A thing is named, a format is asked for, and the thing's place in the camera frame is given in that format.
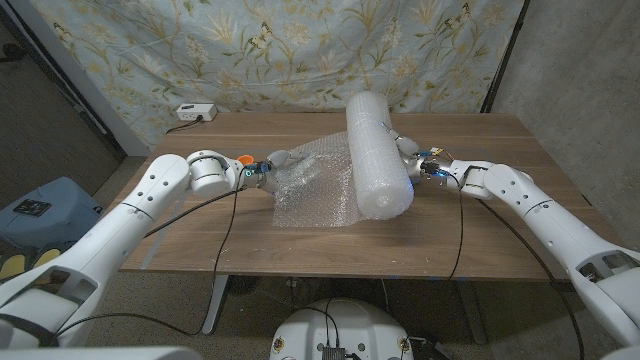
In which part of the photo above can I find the white power outlet box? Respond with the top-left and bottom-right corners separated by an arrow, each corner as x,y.
175,103 -> 219,123

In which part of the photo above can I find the black door handle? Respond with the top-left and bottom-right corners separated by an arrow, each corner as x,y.
0,43 -> 26,64

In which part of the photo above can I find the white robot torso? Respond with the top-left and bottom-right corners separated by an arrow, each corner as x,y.
269,298 -> 416,360

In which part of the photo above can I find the black shoe yellow insole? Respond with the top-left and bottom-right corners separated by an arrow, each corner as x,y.
32,248 -> 64,269
0,253 -> 27,281

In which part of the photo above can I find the black torso cable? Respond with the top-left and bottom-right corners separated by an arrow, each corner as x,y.
298,299 -> 341,349

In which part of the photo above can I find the white table leg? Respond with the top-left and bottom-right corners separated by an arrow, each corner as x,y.
202,274 -> 231,335

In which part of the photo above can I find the black outlet box cable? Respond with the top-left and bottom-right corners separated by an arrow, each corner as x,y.
164,115 -> 205,135

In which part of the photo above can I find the black door frame strip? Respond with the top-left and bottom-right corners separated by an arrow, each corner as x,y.
0,4 -> 127,162

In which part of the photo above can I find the blue-grey storage bin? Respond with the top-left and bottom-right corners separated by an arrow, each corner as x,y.
0,175 -> 105,251

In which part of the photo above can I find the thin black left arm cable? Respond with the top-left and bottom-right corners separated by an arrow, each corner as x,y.
52,167 -> 251,337

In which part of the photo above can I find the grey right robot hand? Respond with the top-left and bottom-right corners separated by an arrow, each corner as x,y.
382,122 -> 431,186

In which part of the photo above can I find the floral blue backdrop cloth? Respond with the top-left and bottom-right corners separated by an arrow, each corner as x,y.
29,0 -> 526,151

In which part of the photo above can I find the black ribbed round object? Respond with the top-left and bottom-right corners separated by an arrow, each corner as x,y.
227,274 -> 259,297

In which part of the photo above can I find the black flat phone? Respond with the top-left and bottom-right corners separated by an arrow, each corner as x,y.
13,198 -> 53,217

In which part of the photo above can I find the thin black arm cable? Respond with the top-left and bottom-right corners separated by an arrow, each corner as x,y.
52,167 -> 251,337
447,172 -> 466,282

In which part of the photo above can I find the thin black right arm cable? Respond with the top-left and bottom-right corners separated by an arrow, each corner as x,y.
447,172 -> 466,282

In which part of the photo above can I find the clear bubble wrap roll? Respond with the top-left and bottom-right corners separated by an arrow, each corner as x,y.
272,90 -> 416,229

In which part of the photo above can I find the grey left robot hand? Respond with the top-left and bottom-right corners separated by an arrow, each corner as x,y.
255,148 -> 315,195

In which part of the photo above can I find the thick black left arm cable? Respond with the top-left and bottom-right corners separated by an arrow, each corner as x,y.
143,188 -> 244,240

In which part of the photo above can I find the grey table leg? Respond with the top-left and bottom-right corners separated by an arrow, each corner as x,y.
454,279 -> 489,345

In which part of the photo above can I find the black backdrop stand pole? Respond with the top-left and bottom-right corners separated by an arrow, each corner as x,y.
479,0 -> 525,114

